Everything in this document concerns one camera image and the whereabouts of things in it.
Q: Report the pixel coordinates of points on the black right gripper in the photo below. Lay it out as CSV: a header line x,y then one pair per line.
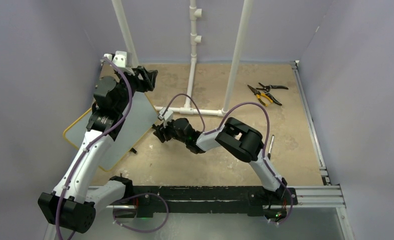
x,y
159,133

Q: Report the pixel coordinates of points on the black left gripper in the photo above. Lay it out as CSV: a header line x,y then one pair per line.
x,y
147,82

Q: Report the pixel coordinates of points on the yellow framed whiteboard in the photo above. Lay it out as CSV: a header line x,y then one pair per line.
x,y
139,120

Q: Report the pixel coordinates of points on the black metal whiteboard stand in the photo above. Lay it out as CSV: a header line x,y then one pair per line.
x,y
133,150

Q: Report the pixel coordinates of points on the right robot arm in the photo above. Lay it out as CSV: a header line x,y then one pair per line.
x,y
240,140

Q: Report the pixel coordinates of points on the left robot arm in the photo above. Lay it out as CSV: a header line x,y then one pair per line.
x,y
69,205

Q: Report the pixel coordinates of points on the black whiteboard marker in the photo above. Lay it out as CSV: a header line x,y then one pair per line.
x,y
270,146

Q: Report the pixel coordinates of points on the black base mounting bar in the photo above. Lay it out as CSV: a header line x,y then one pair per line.
x,y
249,200

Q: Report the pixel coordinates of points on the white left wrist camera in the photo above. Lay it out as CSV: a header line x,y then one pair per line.
x,y
122,59

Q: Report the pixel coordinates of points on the white PVC pipe frame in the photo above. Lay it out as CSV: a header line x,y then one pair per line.
x,y
195,39

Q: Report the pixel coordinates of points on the yellow handled needle-nose pliers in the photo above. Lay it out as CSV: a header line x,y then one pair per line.
x,y
260,94

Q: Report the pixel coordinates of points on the aluminium front frame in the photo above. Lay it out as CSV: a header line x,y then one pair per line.
x,y
319,214

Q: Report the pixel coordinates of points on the black handled wire cutters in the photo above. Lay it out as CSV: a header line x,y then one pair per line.
x,y
268,88

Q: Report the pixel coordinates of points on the aluminium rail right edge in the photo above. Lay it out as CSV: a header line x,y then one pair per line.
x,y
319,156

